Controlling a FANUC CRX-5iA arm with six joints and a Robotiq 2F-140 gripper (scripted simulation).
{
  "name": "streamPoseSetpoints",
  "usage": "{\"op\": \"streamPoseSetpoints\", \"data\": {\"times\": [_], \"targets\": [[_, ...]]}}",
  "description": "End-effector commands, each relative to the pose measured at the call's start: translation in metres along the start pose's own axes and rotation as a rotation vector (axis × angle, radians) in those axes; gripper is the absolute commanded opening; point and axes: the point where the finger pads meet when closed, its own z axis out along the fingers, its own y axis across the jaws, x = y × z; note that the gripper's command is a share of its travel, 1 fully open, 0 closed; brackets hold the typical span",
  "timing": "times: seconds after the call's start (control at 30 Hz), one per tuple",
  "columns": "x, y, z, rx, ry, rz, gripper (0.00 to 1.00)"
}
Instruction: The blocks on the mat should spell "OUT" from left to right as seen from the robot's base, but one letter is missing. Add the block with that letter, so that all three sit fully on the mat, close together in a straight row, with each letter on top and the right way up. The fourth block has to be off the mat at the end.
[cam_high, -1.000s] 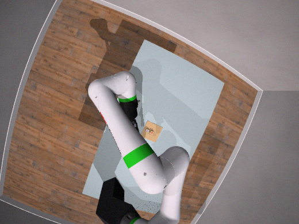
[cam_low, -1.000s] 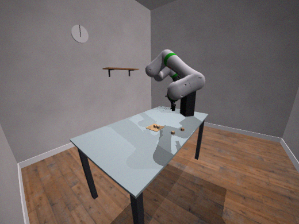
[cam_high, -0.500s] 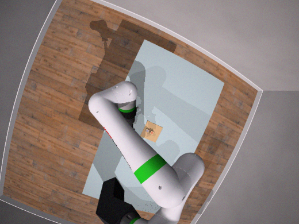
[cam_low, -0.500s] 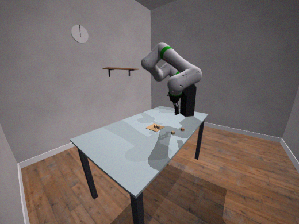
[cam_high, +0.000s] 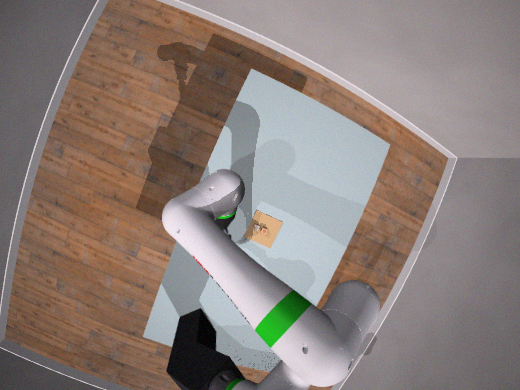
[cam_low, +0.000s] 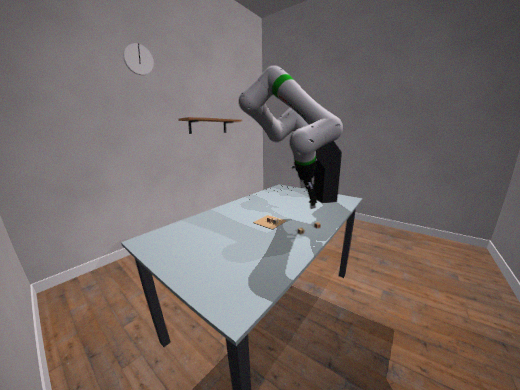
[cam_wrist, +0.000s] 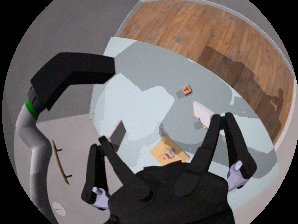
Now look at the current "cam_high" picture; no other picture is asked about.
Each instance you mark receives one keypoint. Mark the tan square mat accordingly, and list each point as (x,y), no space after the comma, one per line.
(273,225)

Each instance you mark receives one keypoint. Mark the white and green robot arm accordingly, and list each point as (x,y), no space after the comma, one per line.
(318,346)

